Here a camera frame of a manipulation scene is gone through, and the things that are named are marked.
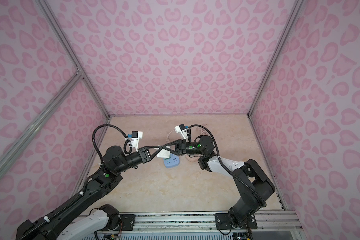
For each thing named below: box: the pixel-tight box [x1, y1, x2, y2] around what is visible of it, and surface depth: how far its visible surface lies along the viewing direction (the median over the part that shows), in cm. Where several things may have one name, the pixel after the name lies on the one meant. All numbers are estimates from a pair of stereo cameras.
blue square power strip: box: [163, 153, 180, 168], surface depth 94 cm
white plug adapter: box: [156, 148, 170, 159], surface depth 67 cm
